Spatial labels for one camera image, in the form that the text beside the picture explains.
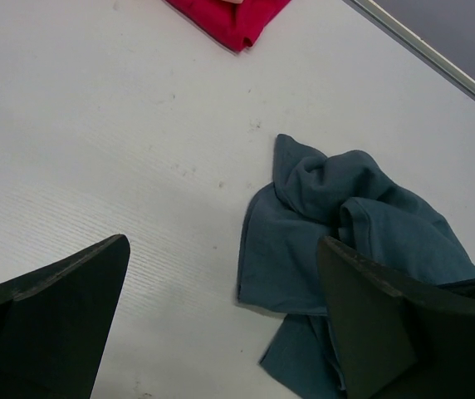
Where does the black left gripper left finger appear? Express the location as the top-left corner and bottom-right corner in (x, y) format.
(0, 234), (130, 398)

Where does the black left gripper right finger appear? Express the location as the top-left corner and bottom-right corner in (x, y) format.
(317, 237), (475, 398)

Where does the teal blue t shirt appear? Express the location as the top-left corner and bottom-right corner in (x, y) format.
(237, 135), (475, 398)

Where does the folded magenta t shirt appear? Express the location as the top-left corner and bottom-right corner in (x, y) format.
(167, 0), (290, 53)

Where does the aluminium table edge rail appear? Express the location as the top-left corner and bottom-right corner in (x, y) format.
(348, 1), (475, 100)

